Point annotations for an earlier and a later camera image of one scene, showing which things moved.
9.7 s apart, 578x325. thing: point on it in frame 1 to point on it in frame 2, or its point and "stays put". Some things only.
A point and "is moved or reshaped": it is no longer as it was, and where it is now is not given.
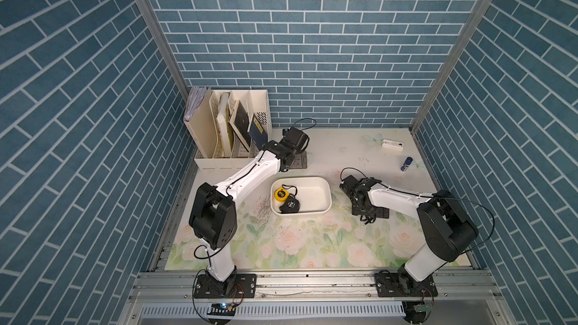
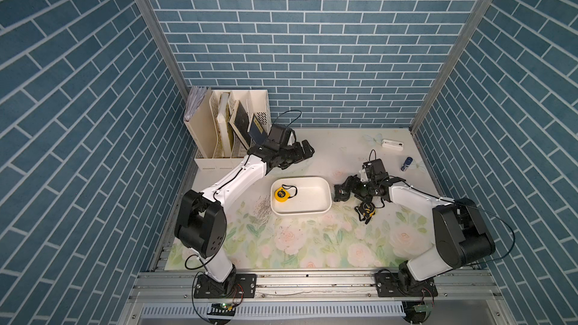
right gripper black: (380, 214) to (351, 185)
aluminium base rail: (320, 288) stays put
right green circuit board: (421, 308) stays put
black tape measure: (291, 205) is moved or reshaped
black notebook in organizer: (239, 123) stays put
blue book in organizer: (257, 133) stays put
